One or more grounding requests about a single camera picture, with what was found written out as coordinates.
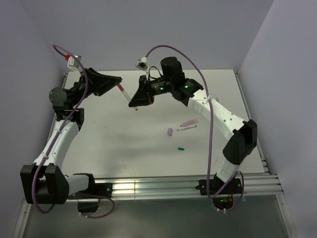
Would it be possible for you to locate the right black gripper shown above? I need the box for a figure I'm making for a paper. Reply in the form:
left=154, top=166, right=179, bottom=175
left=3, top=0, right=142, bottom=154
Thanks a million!
left=128, top=75, right=173, bottom=108

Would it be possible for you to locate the purple cable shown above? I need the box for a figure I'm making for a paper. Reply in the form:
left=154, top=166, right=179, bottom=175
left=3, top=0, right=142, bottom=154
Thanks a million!
left=32, top=44, right=116, bottom=219
left=144, top=45, right=246, bottom=212

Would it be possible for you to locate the white thin pen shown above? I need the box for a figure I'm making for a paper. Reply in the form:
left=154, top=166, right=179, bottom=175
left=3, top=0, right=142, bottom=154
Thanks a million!
left=122, top=90, right=138, bottom=111

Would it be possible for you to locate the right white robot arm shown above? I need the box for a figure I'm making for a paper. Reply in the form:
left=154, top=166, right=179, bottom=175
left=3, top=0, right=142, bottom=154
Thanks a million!
left=129, top=57, right=257, bottom=193

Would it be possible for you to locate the teal thin pen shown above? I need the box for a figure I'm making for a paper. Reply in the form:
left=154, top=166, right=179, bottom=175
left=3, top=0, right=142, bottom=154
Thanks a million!
left=177, top=125, right=197, bottom=131

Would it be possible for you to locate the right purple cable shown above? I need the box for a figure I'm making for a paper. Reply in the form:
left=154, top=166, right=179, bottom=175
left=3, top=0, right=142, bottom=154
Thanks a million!
left=144, top=45, right=246, bottom=212

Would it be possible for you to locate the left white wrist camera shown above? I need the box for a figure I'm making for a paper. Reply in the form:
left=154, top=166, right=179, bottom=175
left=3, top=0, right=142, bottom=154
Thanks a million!
left=65, top=54, right=81, bottom=73

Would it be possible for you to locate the pink highlighter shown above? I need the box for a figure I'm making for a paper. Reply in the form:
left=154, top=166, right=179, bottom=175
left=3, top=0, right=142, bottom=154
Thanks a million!
left=180, top=119, right=198, bottom=127

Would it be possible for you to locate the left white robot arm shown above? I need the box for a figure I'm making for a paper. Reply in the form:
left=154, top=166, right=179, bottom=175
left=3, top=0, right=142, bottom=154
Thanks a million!
left=20, top=68, right=122, bottom=205

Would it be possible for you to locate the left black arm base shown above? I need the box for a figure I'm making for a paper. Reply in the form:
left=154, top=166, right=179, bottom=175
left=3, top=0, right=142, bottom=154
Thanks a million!
left=76, top=183, right=112, bottom=213

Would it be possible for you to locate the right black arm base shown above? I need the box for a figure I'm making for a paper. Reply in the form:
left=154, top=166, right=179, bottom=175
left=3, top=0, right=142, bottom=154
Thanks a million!
left=195, top=178, right=244, bottom=197

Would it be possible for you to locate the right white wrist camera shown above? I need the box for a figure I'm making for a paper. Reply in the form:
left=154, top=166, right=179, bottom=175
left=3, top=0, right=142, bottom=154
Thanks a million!
left=135, top=57, right=150, bottom=77

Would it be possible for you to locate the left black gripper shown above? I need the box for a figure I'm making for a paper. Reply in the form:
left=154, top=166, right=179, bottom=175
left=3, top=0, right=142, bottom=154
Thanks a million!
left=70, top=68, right=122, bottom=108

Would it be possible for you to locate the aluminium rail frame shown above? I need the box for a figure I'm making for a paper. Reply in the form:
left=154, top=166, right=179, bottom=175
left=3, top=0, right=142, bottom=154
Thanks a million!
left=12, top=70, right=298, bottom=238

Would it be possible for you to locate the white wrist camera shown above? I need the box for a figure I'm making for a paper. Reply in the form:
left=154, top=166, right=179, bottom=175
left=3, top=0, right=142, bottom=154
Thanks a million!
left=65, top=54, right=81, bottom=73
left=135, top=57, right=150, bottom=77

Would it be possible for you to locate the purple marker cap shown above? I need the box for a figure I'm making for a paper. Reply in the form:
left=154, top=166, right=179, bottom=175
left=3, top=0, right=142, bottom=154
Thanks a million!
left=167, top=128, right=173, bottom=136

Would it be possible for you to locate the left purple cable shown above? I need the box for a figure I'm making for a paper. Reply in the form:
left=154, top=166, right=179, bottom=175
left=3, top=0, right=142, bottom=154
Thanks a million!
left=32, top=44, right=116, bottom=219

